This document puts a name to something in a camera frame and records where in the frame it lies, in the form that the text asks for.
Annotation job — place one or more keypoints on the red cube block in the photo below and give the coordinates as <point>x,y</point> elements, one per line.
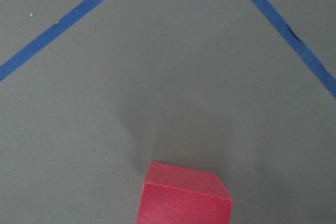
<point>173,194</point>

